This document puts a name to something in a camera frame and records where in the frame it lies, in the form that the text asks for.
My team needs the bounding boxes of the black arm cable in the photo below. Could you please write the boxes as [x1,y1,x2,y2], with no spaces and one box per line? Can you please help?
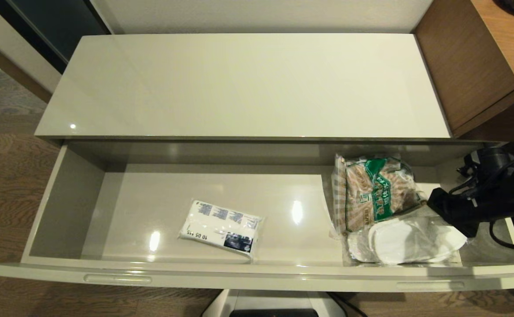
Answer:
[489,217,514,250]

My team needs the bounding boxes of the open grey drawer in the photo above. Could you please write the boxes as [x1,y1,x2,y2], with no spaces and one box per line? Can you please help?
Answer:
[0,140,514,292]

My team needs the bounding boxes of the brown wooden desk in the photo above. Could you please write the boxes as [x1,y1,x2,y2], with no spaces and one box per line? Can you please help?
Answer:
[413,0,514,142]

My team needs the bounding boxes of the white slippers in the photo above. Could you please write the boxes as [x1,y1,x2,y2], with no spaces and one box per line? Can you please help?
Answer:
[347,229,461,265]
[368,214,468,265]

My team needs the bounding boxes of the black floor cable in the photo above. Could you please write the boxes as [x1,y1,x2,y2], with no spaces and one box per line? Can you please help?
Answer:
[325,290,367,317]

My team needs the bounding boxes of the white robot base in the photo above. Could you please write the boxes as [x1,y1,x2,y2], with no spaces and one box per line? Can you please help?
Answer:
[202,288,345,317]

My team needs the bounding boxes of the glossy grey cabinet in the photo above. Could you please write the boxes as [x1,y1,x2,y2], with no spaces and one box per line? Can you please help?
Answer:
[35,33,505,151]

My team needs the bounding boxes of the white tissue pack blue print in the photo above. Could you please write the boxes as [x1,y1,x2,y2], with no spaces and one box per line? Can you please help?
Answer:
[179,199,264,258]

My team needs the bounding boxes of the white slippers in flat bag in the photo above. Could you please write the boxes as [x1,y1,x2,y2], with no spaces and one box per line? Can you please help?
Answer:
[347,229,461,265]

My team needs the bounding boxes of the green brown snack bag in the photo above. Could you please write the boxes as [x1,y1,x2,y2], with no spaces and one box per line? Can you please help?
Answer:
[331,153,429,235]

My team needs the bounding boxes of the dark glass door panel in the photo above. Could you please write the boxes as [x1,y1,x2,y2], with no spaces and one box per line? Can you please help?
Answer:
[0,0,111,74]

